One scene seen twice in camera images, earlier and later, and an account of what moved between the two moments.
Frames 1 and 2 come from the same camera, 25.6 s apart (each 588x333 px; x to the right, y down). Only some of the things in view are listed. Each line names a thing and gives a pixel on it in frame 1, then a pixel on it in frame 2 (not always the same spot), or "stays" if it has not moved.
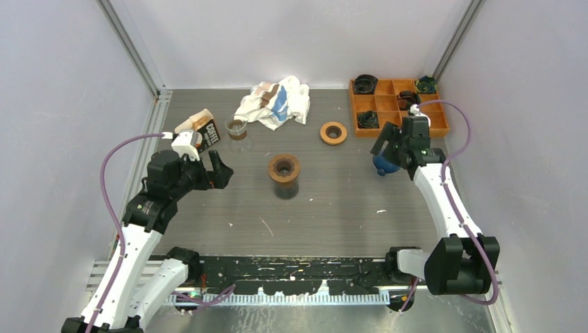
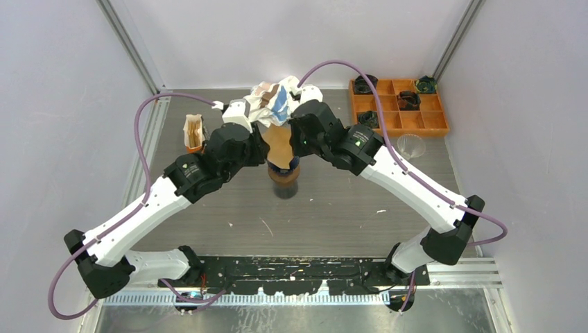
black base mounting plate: x=296 y=275 stays
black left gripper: x=217 y=178 to x=261 y=148
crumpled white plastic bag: x=272 y=104 stays
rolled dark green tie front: x=368 y=119 stays
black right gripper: x=386 y=134 to x=298 y=150
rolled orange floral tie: x=407 y=98 stays
